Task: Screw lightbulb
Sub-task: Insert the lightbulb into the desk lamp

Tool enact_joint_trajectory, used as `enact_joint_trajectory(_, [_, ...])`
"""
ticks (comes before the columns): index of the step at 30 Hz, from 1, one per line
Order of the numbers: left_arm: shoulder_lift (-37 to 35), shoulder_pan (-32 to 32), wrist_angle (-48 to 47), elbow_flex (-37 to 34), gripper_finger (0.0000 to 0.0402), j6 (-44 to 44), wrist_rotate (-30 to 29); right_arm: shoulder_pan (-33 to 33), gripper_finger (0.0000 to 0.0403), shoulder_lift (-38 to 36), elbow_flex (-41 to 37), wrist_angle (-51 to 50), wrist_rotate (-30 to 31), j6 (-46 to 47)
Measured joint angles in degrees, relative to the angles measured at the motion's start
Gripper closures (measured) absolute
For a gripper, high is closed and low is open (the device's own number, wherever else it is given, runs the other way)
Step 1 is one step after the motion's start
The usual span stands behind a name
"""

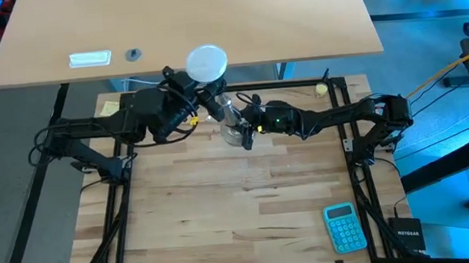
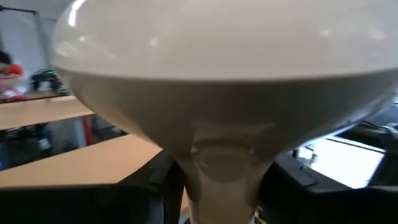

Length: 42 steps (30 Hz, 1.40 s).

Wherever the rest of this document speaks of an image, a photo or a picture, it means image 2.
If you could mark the red object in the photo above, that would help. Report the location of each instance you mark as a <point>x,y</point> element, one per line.
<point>14,70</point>

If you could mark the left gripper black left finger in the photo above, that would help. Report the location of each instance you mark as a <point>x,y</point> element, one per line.
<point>93,205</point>

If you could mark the black camera rig frame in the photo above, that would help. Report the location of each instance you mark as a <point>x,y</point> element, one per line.
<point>18,9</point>

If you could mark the light wood desk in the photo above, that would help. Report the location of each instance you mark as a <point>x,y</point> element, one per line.
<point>77,165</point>
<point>37,113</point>

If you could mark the small black robot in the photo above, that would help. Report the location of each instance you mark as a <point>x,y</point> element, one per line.
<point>46,79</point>

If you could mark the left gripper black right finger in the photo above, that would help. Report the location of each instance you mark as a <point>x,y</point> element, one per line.
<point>326,205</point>

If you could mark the white LED light bulb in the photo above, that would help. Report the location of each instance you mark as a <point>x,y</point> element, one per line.
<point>217,46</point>

